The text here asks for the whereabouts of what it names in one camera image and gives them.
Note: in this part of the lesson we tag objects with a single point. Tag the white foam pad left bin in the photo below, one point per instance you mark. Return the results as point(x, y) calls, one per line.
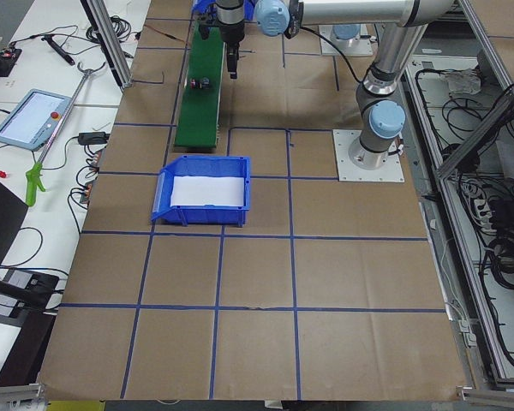
point(207, 191)

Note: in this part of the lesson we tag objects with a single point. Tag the teach pendant tablet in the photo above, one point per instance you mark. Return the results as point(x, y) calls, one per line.
point(32, 122)

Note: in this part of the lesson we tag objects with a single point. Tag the green handled reach grabber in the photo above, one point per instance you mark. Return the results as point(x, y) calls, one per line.
point(33, 175)

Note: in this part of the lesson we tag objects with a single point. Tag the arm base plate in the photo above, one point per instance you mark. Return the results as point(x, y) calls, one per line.
point(355, 164)
point(362, 48)

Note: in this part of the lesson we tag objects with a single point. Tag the aluminium frame post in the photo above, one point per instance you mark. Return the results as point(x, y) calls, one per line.
point(101, 24)

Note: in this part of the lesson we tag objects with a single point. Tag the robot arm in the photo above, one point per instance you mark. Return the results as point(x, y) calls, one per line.
point(345, 35)
point(405, 22)

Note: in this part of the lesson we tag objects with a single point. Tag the left blue bin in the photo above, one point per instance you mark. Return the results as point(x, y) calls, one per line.
point(193, 165)

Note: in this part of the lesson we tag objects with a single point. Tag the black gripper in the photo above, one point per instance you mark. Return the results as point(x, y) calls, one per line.
point(232, 33)

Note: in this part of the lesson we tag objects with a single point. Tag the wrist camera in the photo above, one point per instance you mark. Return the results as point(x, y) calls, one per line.
point(206, 22)

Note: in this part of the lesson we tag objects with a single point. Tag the green conveyor belt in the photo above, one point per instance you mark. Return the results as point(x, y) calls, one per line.
point(197, 124)

